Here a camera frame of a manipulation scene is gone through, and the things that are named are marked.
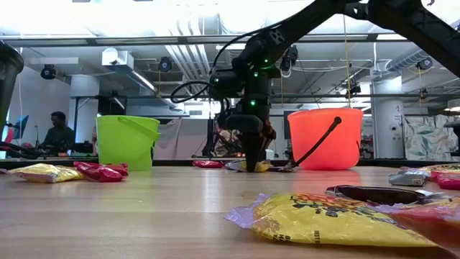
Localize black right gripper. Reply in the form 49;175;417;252
224;84;273;173

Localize orange plastic halloween bucket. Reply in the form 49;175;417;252
286;107;364;171

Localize green plastic halloween bucket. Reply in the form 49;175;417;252
95;114;162;172

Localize black plastic halloween bucket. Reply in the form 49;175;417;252
0;40;25;136

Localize beige hanging tarp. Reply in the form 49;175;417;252
154;118;213;161

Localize black hanging ceiling device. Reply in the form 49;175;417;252
279;44;300;78

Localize black round ceiling lamp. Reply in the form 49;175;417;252
40;63;58;81
415;57;434;71
157;56;174;73

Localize white round pillar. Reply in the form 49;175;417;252
369;79;406;160

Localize grey overhead rig beam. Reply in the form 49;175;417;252
0;33;452;47

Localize white square pillar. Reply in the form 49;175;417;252
69;74;101;145

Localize red packet foreground right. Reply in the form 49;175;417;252
368;196;460;257

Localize blue lit monitor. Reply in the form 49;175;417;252
13;114;30;140

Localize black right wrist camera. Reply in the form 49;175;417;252
209;67;247;101

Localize black aluminium table frame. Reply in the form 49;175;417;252
0;157;460;168

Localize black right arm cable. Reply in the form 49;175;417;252
169;17;288;105

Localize yellow hanging cord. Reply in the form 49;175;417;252
341;14;352;109

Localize white ceiling duct box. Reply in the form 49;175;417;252
101;47;135;68

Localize floral patterned wall hanging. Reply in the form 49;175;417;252
404;114;460;162

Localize silver ribbed ventilation duct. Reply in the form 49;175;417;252
385;48;432;73

